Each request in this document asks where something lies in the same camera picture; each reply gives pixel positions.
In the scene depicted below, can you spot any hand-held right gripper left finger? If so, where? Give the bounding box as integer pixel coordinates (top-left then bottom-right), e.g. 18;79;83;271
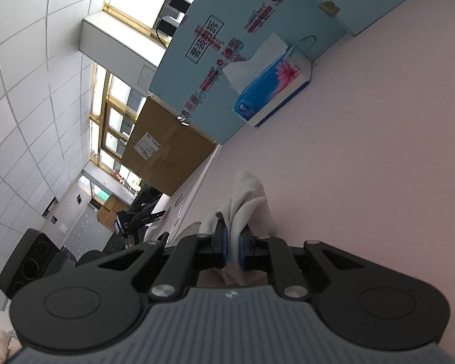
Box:
98;218;228;299

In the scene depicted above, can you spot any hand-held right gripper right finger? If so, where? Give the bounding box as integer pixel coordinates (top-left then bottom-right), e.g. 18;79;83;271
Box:
239;232;369;300

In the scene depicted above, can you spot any white bowl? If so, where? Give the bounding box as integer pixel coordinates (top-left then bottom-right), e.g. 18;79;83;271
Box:
166;223;213;244

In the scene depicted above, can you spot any brown cardboard box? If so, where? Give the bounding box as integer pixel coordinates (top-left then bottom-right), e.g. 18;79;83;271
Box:
120;96;217;196

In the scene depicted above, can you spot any blue floral tissue box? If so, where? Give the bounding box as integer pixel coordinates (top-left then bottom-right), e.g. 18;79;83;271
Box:
233;45;312;127

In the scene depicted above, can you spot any yellow framed window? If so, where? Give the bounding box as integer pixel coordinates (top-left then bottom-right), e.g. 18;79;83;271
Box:
88;61;148;167

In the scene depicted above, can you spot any light blue board red print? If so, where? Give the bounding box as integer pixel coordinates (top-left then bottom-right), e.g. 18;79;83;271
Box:
148;0;355;147

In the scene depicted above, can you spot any white tissue sheet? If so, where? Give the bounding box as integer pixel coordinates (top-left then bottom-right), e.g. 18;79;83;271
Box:
222;32;289;93

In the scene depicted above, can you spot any black speaker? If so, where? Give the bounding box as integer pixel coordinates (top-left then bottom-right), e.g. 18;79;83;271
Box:
0;227;63;300

